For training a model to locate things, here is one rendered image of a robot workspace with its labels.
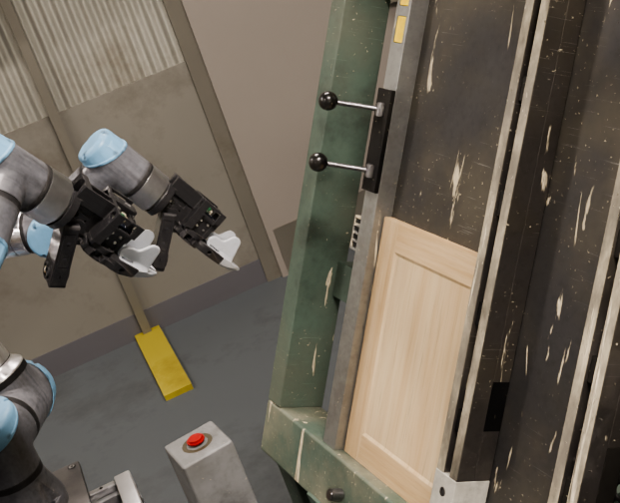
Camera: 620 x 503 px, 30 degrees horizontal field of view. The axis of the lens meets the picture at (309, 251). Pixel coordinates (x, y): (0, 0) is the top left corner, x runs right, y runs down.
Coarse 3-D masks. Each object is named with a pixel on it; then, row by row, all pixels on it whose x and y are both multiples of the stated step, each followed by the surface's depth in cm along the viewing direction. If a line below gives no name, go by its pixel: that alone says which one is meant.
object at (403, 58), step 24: (408, 24) 215; (408, 48) 217; (408, 72) 218; (408, 96) 219; (384, 168) 221; (384, 192) 222; (384, 216) 223; (360, 240) 226; (360, 264) 226; (360, 288) 225; (360, 312) 226; (360, 336) 228; (336, 360) 232; (336, 384) 232; (336, 408) 231; (336, 432) 231
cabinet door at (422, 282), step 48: (384, 240) 222; (432, 240) 208; (384, 288) 221; (432, 288) 208; (384, 336) 221; (432, 336) 207; (384, 384) 220; (432, 384) 206; (384, 432) 219; (432, 432) 205; (384, 480) 218; (432, 480) 204
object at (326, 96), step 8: (320, 96) 219; (328, 96) 218; (320, 104) 219; (328, 104) 219; (336, 104) 220; (344, 104) 220; (352, 104) 220; (360, 104) 220; (376, 104) 220; (376, 112) 219
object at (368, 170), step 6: (312, 156) 221; (318, 156) 221; (324, 156) 222; (312, 162) 221; (318, 162) 221; (324, 162) 221; (330, 162) 222; (312, 168) 221; (318, 168) 221; (324, 168) 222; (342, 168) 222; (348, 168) 222; (354, 168) 222; (360, 168) 222; (366, 168) 222; (372, 168) 221; (366, 174) 222; (372, 174) 221
